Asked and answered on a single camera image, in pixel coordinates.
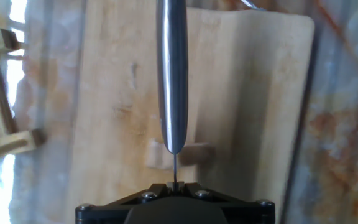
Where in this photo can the steel kitchen cleaver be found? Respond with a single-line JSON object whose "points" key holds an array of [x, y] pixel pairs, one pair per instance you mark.
{"points": [[172, 77]]}

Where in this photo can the peeled lotus root piece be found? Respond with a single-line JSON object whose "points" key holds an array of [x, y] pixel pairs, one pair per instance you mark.
{"points": [[157, 155]]}

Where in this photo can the wooden peg rack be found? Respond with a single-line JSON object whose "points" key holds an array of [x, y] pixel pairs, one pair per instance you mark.
{"points": [[2, 144]]}

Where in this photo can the orange marble pattern mat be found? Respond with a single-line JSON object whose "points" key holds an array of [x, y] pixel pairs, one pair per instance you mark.
{"points": [[337, 124]]}

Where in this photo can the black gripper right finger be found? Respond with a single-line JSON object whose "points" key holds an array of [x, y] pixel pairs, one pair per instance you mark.
{"points": [[186, 187]]}

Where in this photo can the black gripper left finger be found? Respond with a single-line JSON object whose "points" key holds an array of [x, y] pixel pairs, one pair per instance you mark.
{"points": [[163, 187]]}

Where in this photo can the wooden cutting board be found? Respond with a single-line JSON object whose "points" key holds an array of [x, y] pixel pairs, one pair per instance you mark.
{"points": [[244, 77]]}

